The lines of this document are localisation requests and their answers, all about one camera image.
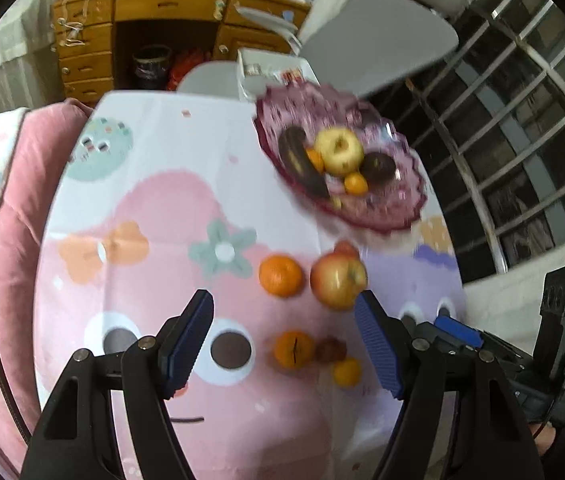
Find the dark avocado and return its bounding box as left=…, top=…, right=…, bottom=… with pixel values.
left=359, top=152, right=396, bottom=186

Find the blackened banana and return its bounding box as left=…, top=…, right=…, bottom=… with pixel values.
left=278, top=126, right=342, bottom=210

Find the small yellow orange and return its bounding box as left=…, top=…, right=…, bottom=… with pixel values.
left=331, top=356, right=363, bottom=389

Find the brown wrinkled fruit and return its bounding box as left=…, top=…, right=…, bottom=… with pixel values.
left=314, top=336, right=347, bottom=364

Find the large red yellow apple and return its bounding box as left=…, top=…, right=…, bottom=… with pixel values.
left=309, top=240, right=368, bottom=311

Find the orange with stem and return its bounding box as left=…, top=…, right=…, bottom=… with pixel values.
left=273, top=330, right=316, bottom=370

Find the orange beside apple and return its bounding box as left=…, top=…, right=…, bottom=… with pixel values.
left=258, top=254, right=305, bottom=298

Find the pink glass fruit bowl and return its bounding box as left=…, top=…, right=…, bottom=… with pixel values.
left=254, top=82, right=427, bottom=235

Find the right small orange in bowl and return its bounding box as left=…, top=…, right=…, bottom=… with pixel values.
left=343, top=172, right=369, bottom=196

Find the pink quilted pillow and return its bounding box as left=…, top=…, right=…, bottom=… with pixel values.
left=0, top=98, right=94, bottom=476

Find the yellow apple in bowl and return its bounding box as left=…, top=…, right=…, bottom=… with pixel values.
left=314, top=127, right=365, bottom=177

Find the left orange in bowl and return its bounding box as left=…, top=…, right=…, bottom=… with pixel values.
left=305, top=148, right=325, bottom=174

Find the metal window grille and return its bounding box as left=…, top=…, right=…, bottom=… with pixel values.
left=380, top=0, right=565, bottom=283

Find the black waste bin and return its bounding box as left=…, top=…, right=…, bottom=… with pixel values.
left=133, top=44, right=172, bottom=90

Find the white storage tray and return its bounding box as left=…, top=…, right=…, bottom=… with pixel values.
left=237, top=48, right=319, bottom=102

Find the grey office chair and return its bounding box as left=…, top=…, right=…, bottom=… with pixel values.
left=177, top=0, right=472, bottom=101

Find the wooden desk with drawers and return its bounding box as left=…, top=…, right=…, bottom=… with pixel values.
left=52, top=0, right=311, bottom=105

